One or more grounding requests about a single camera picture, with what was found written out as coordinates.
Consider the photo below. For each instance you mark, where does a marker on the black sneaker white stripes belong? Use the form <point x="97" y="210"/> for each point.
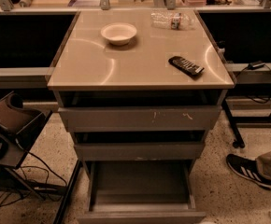
<point x="247" y="169"/>

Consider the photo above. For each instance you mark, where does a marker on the grey drawer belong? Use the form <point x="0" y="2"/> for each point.
<point x="139" y="151"/>
<point x="140" y="192"/>
<point x="139" y="118"/>

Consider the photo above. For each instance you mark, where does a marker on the black power adapter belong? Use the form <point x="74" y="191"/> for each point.
<point x="255" y="65"/>

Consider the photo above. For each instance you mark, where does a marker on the clear plastic water bottle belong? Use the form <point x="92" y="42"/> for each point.
<point x="171" y="20"/>

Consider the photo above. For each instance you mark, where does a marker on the black table leg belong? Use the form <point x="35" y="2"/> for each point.
<point x="238" y="142"/>

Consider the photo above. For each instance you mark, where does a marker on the grey bottom drawer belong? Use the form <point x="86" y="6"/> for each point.
<point x="140" y="192"/>

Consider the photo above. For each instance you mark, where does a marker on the grey top drawer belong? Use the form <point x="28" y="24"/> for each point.
<point x="139" y="118"/>

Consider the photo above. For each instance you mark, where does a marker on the grey middle drawer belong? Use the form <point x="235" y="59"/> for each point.
<point x="139" y="151"/>

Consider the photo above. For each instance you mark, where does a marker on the black remote control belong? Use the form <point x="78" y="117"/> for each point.
<point x="185" y="66"/>

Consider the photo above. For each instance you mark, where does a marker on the white paper bowl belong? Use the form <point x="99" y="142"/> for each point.
<point x="118" y="33"/>

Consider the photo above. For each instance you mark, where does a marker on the grey drawer cabinet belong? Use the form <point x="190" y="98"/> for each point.
<point x="91" y="72"/>

